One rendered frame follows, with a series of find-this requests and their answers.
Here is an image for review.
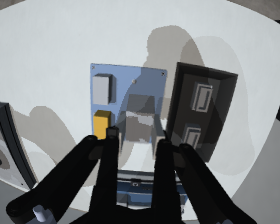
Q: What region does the yellow rectangular block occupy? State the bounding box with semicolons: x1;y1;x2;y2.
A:
93;110;111;139

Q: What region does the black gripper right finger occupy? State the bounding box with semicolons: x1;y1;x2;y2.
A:
151;114;257;224

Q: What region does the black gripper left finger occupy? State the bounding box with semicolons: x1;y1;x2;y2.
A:
6;111;126;224

